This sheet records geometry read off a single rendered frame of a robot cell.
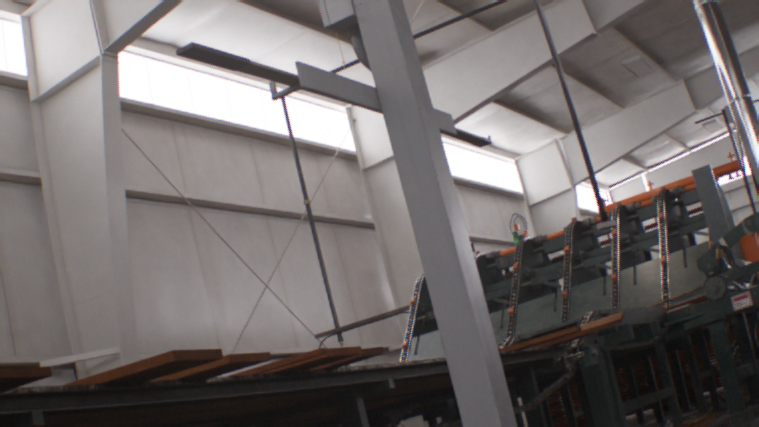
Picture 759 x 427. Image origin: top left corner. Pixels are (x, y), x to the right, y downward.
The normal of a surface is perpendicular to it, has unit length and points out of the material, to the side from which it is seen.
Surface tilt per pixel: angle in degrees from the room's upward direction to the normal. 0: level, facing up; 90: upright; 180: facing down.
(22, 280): 88
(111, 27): 90
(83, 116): 90
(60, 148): 90
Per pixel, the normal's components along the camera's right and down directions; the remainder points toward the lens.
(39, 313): 0.86, -0.30
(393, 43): -0.48, -0.07
